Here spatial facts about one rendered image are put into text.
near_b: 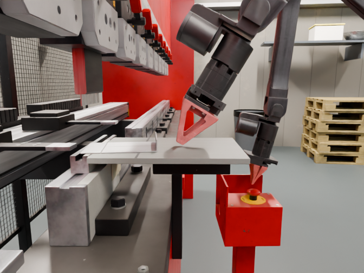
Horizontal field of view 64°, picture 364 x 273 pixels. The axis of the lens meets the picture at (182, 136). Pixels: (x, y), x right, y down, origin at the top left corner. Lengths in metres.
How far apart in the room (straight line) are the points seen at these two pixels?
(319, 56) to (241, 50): 5.08
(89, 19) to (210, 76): 0.21
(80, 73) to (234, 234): 0.60
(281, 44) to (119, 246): 0.71
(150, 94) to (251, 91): 2.91
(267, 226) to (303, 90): 4.71
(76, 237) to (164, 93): 2.29
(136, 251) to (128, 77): 2.36
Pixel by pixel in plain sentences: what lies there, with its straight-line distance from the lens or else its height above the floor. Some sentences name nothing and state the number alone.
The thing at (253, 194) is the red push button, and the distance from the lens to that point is 0.87.
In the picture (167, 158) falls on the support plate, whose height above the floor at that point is 1.00.
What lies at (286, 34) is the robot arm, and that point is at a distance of 0.94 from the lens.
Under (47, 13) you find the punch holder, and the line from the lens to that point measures 0.32.
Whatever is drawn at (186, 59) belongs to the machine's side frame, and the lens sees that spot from 2.70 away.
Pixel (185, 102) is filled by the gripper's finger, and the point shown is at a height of 1.09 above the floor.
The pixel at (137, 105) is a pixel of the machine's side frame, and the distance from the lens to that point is 2.73.
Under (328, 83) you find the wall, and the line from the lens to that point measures 5.62.
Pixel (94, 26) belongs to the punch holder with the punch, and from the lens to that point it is 0.47.
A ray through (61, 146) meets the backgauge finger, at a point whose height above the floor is 1.00.
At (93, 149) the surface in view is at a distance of 0.54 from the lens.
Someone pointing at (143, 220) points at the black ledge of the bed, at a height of 0.87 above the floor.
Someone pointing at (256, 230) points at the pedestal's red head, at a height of 0.71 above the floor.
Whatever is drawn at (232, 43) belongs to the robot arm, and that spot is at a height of 1.18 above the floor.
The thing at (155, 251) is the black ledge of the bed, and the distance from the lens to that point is 0.46.
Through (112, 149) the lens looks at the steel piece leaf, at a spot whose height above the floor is 1.00.
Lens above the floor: 1.12
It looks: 10 degrees down
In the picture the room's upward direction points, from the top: straight up
